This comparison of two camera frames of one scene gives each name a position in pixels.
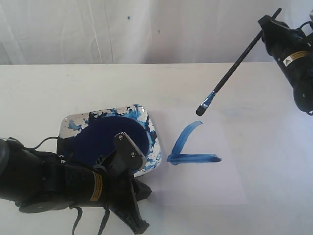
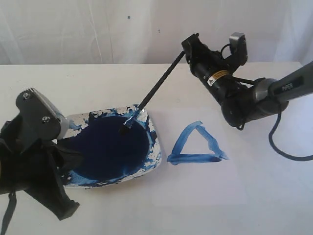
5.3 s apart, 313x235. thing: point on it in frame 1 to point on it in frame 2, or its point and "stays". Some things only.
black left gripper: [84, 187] to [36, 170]
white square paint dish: [87, 138] stays
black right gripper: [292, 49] to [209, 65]
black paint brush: [203, 106] to [130, 120]
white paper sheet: [204, 158] stays
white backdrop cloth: [133, 32] stays
